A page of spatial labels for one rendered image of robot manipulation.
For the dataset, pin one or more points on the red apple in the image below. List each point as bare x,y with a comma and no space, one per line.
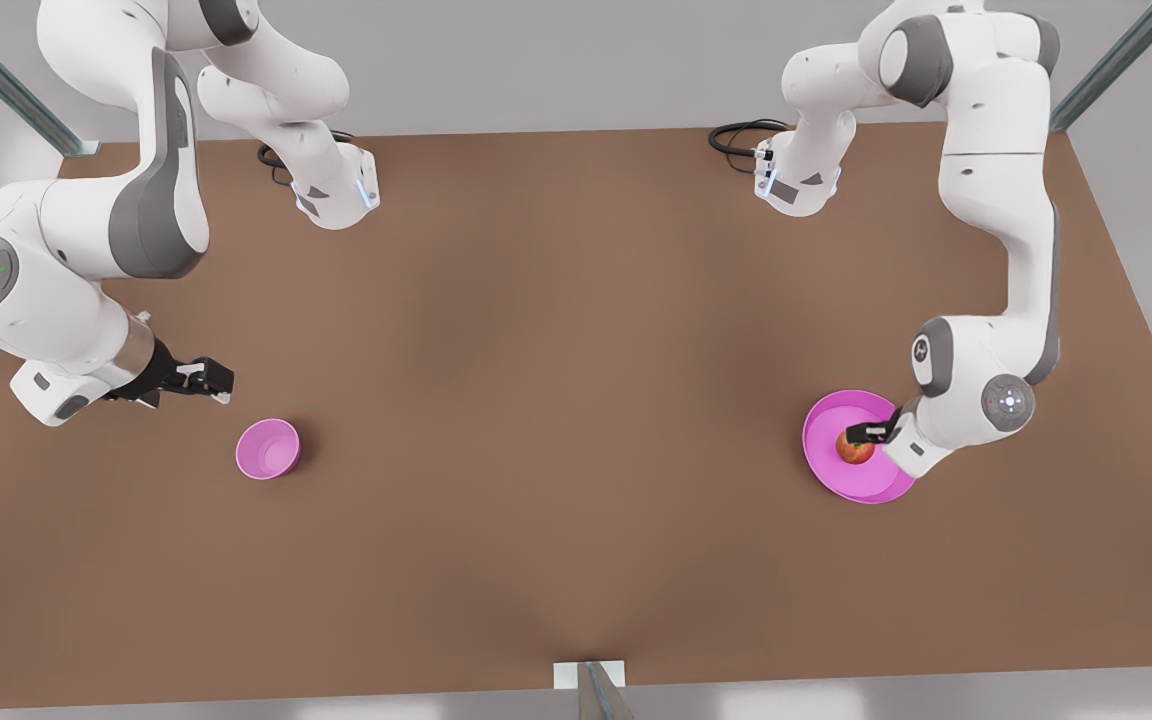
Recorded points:
854,450

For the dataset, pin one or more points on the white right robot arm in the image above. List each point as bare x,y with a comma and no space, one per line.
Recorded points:
76,220

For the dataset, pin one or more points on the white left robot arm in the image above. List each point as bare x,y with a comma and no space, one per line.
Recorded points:
996,200

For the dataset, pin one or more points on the pink plate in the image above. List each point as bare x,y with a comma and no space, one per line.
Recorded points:
861,480

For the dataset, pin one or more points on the pink bowl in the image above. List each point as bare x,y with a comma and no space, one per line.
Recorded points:
267,449

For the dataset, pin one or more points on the silver frame post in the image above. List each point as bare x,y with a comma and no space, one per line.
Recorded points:
1116,65
596,692
6,85

